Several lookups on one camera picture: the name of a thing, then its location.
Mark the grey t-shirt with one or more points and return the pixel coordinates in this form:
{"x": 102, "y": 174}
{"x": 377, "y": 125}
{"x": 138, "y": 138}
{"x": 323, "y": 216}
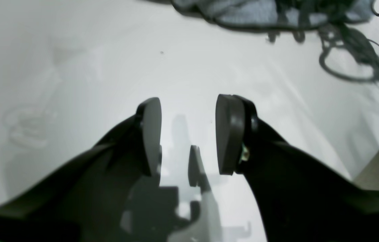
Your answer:
{"x": 278, "y": 14}

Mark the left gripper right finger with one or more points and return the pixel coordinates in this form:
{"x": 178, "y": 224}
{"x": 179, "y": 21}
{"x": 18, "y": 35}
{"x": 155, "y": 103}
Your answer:
{"x": 300, "y": 199}

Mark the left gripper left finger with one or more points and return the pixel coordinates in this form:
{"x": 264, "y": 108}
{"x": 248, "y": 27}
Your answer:
{"x": 84, "y": 200}

